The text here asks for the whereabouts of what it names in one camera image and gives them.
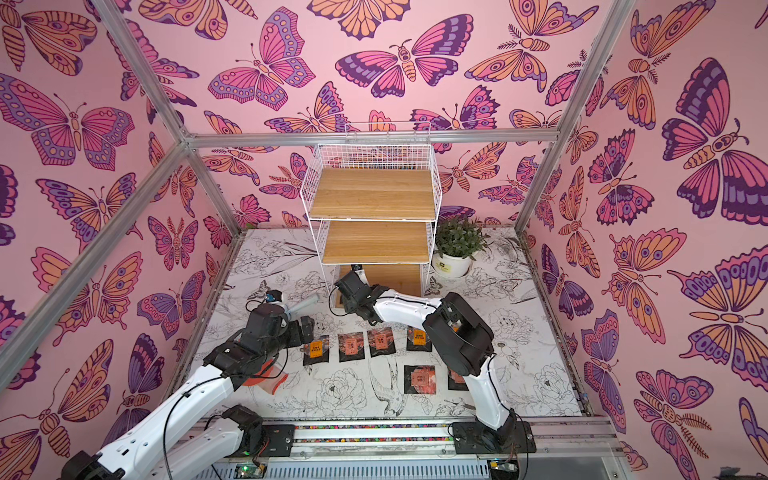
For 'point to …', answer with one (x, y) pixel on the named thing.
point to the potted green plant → (458, 238)
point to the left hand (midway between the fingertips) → (303, 320)
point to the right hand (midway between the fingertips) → (352, 298)
